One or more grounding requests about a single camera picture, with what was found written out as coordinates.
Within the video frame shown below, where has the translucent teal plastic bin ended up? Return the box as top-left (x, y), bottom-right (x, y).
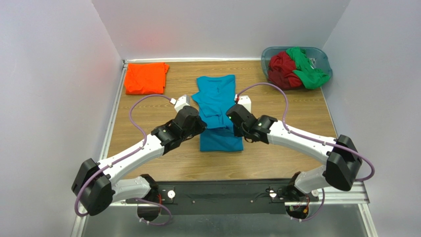
top-left (261, 46), bottom-right (333, 83)

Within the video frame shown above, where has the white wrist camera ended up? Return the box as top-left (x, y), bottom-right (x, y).
top-left (169, 94), bottom-right (190, 113)
top-left (235, 94), bottom-right (252, 113)

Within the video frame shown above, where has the dark red t shirt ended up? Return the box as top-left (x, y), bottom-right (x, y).
top-left (268, 51), bottom-right (303, 90)

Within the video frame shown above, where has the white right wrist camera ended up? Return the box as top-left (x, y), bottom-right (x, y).
top-left (235, 94), bottom-right (252, 113)

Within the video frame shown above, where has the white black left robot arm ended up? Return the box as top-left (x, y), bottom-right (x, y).
top-left (71, 105), bottom-right (207, 217)

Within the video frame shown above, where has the folded orange t shirt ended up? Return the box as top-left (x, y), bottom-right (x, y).
top-left (124, 62), bottom-right (169, 95)

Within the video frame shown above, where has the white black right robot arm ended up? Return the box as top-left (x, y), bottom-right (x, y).
top-left (226, 104), bottom-right (362, 200)

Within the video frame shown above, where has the green t shirt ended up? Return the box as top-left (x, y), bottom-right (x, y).
top-left (286, 47), bottom-right (331, 89)

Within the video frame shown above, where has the blue t shirt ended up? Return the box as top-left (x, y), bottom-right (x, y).
top-left (192, 75), bottom-right (244, 152)

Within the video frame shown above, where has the aluminium front frame rail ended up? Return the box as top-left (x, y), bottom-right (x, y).
top-left (79, 181), bottom-right (370, 207)

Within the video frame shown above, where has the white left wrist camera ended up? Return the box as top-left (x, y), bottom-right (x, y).
top-left (169, 94), bottom-right (190, 113)

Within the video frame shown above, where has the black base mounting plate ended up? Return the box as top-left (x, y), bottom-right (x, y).
top-left (92, 176), bottom-right (353, 216)

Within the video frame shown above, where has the aluminium left side rail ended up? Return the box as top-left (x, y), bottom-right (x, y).
top-left (97, 60), bottom-right (127, 163)

